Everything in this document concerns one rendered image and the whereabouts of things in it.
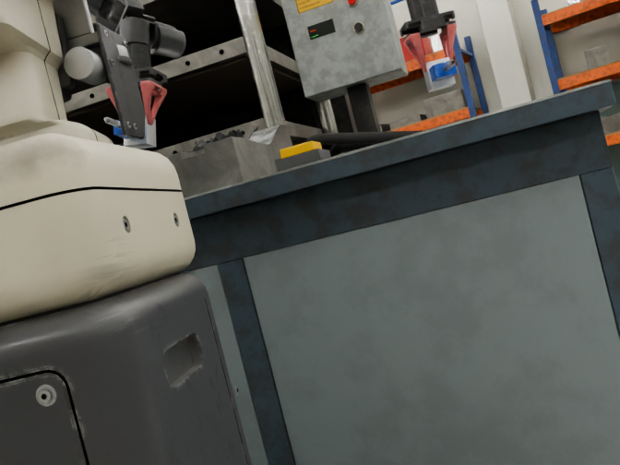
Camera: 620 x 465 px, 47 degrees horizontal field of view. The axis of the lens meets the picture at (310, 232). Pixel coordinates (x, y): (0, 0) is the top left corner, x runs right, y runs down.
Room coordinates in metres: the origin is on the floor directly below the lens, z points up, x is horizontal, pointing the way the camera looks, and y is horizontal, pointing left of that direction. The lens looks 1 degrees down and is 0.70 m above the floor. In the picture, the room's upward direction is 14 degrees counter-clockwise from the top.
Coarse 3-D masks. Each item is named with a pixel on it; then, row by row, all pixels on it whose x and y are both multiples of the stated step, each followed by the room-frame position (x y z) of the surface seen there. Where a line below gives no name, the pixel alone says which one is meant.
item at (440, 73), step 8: (432, 64) 1.43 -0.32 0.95; (440, 64) 1.39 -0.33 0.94; (448, 64) 1.34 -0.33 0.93; (432, 72) 1.41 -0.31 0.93; (440, 72) 1.39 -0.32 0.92; (448, 72) 1.39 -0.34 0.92; (456, 72) 1.39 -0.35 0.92; (432, 80) 1.42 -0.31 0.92; (440, 80) 1.43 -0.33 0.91; (448, 80) 1.43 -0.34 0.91; (432, 88) 1.43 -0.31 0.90; (440, 88) 1.44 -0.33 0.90
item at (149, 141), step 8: (104, 120) 1.26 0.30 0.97; (112, 120) 1.27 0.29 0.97; (120, 128) 1.31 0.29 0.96; (152, 128) 1.37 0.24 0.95; (120, 136) 1.33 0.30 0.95; (152, 136) 1.36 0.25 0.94; (128, 144) 1.35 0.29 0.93; (136, 144) 1.35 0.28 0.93; (144, 144) 1.35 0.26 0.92; (152, 144) 1.36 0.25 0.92
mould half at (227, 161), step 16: (272, 128) 1.58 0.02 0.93; (208, 144) 1.31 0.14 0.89; (224, 144) 1.30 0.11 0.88; (240, 144) 1.32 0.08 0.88; (256, 144) 1.41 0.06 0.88; (272, 144) 1.51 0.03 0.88; (288, 144) 1.62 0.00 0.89; (176, 160) 1.33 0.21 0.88; (192, 160) 1.32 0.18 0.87; (208, 160) 1.31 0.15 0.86; (224, 160) 1.30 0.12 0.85; (240, 160) 1.30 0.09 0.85; (256, 160) 1.39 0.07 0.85; (272, 160) 1.49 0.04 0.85; (192, 176) 1.32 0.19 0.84; (208, 176) 1.31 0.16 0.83; (224, 176) 1.30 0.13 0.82; (240, 176) 1.29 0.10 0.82; (256, 176) 1.37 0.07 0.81; (192, 192) 1.32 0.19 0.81
